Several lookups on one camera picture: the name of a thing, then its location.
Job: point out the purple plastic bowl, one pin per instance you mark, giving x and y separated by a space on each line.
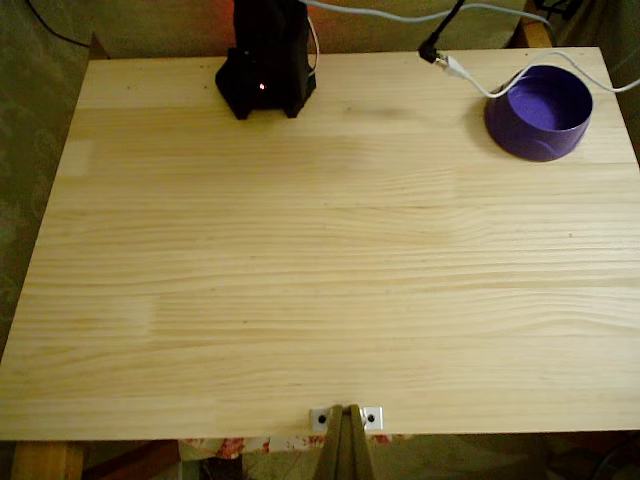
535 125

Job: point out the floral patterned cloth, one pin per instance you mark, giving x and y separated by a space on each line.
225 446

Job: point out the reddish wooden brace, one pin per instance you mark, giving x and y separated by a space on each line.
135 462

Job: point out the light wooden table leg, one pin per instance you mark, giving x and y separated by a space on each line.
47 462

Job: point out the small metal corner bracket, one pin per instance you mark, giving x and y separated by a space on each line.
320 419
373 418

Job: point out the wooden post behind table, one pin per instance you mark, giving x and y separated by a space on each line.
532 32

